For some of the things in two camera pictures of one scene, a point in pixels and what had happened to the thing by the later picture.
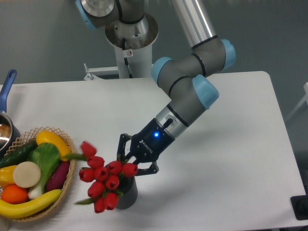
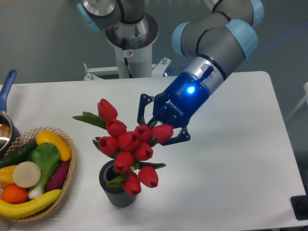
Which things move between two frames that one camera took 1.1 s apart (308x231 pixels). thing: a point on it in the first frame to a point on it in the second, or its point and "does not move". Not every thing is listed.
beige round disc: [26, 174] does not move
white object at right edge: [305, 99] does not move
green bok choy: [47, 155] does not move
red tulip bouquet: [105, 177] to [130, 148]
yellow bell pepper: [6, 176] does not move
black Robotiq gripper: [147, 145] to [177, 104]
